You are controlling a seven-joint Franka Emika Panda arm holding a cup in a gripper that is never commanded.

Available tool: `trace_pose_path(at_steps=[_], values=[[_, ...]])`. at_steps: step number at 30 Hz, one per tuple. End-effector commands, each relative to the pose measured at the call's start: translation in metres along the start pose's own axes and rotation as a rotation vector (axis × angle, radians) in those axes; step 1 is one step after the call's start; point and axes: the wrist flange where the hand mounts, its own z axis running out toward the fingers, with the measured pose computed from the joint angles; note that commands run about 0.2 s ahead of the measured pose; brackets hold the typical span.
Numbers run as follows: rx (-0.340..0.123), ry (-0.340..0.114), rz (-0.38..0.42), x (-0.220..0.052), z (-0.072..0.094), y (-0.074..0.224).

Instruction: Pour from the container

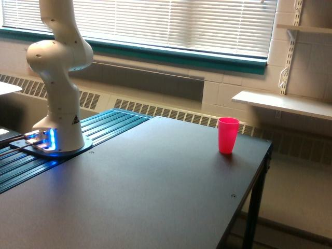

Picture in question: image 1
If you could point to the teal window sill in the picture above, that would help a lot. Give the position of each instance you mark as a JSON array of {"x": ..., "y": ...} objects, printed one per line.
[{"x": 181, "y": 58}]

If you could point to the white slotted shelf rail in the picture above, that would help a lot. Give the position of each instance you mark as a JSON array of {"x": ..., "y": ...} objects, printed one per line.
[{"x": 292, "y": 34}]

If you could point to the white upper wall shelf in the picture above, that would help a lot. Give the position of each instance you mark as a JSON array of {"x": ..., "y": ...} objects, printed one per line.
[{"x": 306, "y": 29}]

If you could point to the white lower wall shelf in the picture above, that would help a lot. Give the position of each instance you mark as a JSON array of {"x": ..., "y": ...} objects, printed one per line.
[{"x": 290, "y": 104}]

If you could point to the black table leg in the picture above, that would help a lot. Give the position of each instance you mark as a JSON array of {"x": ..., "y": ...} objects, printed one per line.
[{"x": 255, "y": 201}]

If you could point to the blue ridged aluminium platform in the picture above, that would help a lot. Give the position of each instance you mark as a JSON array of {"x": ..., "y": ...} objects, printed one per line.
[{"x": 18, "y": 167}]

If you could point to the white wall shelf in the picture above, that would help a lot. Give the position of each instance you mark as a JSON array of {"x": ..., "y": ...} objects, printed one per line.
[
  {"x": 290, "y": 104},
  {"x": 306, "y": 29}
]

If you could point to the white window blinds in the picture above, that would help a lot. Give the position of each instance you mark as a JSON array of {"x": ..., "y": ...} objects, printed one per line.
[{"x": 217, "y": 29}]

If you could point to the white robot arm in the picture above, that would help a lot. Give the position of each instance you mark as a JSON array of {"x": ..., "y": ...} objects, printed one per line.
[{"x": 53, "y": 60}]

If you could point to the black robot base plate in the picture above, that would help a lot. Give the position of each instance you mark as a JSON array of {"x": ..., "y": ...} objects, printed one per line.
[{"x": 58, "y": 154}]

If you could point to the white side table corner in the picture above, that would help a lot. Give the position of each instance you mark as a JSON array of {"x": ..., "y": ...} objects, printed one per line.
[{"x": 6, "y": 88}]

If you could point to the pink plastic cup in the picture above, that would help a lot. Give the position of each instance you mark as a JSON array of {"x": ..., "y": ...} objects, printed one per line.
[{"x": 227, "y": 134}]

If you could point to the beige baseboard radiator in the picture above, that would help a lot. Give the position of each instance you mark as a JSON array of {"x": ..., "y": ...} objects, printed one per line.
[{"x": 306, "y": 147}]

